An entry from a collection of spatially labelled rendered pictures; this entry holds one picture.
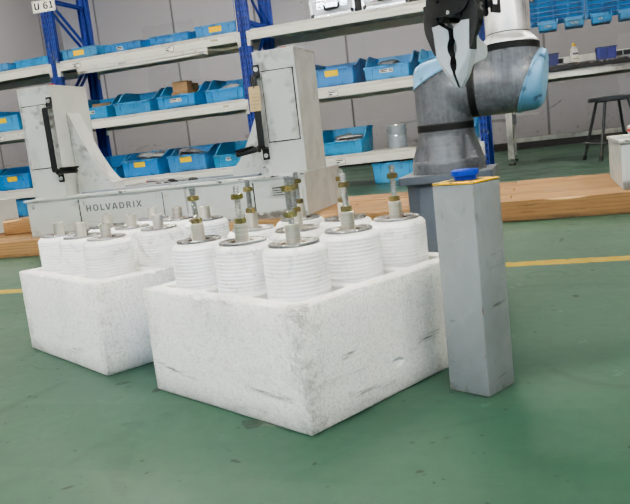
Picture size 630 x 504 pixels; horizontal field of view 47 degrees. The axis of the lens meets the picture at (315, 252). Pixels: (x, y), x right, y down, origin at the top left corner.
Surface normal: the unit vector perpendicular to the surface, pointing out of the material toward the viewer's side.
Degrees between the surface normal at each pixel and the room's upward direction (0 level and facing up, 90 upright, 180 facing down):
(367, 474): 0
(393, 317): 90
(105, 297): 90
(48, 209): 90
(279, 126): 90
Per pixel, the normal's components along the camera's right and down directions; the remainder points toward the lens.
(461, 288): -0.71, 0.18
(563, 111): -0.29, 0.18
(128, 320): 0.66, 0.04
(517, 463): -0.11, -0.98
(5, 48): 0.95, -0.06
